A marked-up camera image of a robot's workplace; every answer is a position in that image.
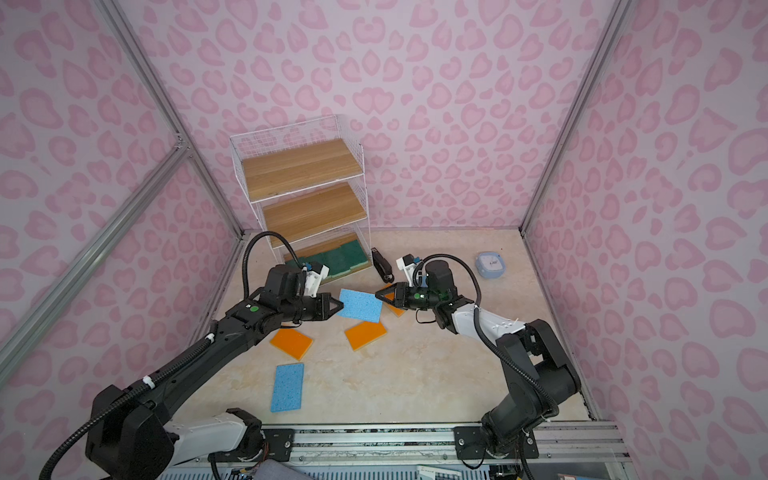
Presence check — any black stapler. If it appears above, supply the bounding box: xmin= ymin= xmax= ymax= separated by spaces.
xmin=371 ymin=247 xmax=394 ymax=284

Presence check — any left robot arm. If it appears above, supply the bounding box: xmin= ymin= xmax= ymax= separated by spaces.
xmin=39 ymin=256 xmax=343 ymax=479

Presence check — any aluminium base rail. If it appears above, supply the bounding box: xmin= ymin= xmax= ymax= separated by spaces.
xmin=113 ymin=419 xmax=637 ymax=480

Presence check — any green sponge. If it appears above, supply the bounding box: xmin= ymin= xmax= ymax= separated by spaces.
xmin=318 ymin=242 xmax=367 ymax=277
xmin=336 ymin=240 xmax=369 ymax=272
xmin=284 ymin=255 xmax=312 ymax=269
xmin=302 ymin=250 xmax=338 ymax=277

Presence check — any orange sponge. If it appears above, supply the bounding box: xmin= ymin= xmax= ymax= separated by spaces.
xmin=344 ymin=321 xmax=387 ymax=351
xmin=385 ymin=292 xmax=406 ymax=317
xmin=270 ymin=329 xmax=314 ymax=361

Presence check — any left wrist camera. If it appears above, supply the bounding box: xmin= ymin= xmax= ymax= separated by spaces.
xmin=301 ymin=261 xmax=330 ymax=298

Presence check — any light blue round container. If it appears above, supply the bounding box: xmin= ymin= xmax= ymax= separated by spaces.
xmin=475 ymin=252 xmax=506 ymax=279

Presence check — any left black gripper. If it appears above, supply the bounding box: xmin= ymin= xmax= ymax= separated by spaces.
xmin=281 ymin=291 xmax=346 ymax=324

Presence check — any orange sponge back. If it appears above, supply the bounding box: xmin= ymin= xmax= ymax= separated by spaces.
xmin=385 ymin=292 xmax=406 ymax=317

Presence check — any blue sponge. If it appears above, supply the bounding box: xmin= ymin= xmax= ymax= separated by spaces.
xmin=270 ymin=363 xmax=304 ymax=413
xmin=338 ymin=289 xmax=383 ymax=323

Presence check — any white wire wooden shelf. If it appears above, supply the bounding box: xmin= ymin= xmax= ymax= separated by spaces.
xmin=230 ymin=115 xmax=372 ymax=281

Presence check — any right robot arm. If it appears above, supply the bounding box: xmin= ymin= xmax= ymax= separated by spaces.
xmin=375 ymin=254 xmax=581 ymax=461

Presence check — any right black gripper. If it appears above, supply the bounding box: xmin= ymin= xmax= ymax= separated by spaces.
xmin=376 ymin=283 xmax=442 ymax=311

